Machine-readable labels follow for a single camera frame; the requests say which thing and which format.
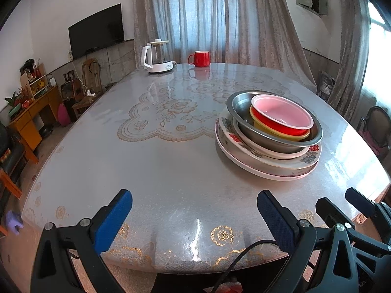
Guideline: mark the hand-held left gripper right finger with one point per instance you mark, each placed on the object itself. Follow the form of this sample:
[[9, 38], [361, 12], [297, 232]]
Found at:
[[275, 219]]

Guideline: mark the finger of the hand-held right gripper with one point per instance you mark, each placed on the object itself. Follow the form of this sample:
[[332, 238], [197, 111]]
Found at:
[[333, 212], [362, 200]]

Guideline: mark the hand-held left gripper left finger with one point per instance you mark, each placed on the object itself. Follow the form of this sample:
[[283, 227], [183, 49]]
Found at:
[[113, 219]]

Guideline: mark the white pink-rimmed plate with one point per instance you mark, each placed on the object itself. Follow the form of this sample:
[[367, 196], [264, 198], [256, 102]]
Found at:
[[275, 174]]

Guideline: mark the yellow plastic bowl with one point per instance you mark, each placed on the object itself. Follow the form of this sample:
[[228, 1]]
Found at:
[[262, 126]]

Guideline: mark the white dragon print plate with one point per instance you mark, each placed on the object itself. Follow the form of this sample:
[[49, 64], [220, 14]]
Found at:
[[227, 131]]

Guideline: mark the red plastic bowl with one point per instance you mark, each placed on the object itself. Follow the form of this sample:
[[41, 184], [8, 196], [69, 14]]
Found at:
[[281, 110]]

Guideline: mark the stainless steel bowl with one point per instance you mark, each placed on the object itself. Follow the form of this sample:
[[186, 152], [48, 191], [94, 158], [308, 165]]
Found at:
[[241, 103]]

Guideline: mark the black round-backed chair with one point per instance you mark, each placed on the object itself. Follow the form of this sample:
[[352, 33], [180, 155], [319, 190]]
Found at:
[[378, 125]]

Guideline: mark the small purple object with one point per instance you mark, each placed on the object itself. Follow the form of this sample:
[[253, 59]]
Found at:
[[13, 221]]

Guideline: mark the pink round object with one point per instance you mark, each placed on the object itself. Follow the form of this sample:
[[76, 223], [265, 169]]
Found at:
[[63, 114]]

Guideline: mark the black cushioned armchair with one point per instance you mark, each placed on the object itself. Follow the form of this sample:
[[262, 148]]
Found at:
[[10, 158]]

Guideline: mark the grey patterned bag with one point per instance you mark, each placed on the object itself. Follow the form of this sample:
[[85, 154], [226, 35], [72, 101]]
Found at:
[[326, 85]]

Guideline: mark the white power strip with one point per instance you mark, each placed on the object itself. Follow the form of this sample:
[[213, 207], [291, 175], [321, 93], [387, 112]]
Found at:
[[89, 92]]

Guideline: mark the orange wooden desk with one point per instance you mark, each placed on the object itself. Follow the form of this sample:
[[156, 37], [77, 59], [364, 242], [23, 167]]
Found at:
[[27, 119]]

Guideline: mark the round-backed wooden chair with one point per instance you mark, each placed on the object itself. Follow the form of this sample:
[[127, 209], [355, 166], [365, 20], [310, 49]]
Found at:
[[91, 73]]

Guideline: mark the beige lace curtain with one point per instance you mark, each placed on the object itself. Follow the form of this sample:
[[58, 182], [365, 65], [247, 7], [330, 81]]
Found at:
[[152, 21], [351, 52], [275, 30]]

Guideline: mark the wooden shelf with ornaments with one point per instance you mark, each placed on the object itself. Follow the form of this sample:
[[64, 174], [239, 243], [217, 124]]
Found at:
[[35, 81]]

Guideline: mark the white glass electric kettle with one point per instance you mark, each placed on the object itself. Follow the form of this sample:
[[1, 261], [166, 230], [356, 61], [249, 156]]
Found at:
[[158, 65]]

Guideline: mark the red mug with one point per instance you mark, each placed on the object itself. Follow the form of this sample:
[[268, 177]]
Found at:
[[201, 59]]

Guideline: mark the black flat television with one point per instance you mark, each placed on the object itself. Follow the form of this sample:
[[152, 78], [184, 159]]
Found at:
[[96, 32]]

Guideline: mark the sheer white curtain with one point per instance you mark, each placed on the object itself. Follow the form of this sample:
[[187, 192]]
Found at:
[[207, 12]]

